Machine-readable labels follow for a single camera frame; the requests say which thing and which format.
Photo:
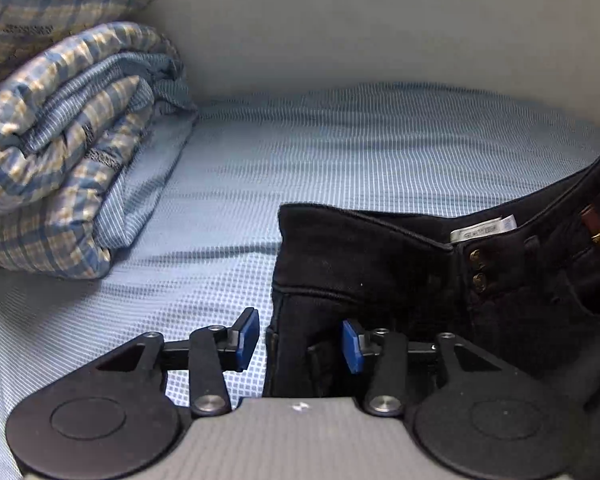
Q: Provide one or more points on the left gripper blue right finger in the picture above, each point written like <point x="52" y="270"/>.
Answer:
<point x="379" y="362"/>

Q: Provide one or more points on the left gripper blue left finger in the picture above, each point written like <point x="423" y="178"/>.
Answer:
<point x="207" y="354"/>

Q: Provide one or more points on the black jeans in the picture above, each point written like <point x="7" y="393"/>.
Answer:
<point x="520" y="280"/>

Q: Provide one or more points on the blue checkered bed sheet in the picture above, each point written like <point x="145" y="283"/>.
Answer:
<point x="209" y="248"/>

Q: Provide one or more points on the folded plaid quilt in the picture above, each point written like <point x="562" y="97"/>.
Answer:
<point x="90" y="131"/>

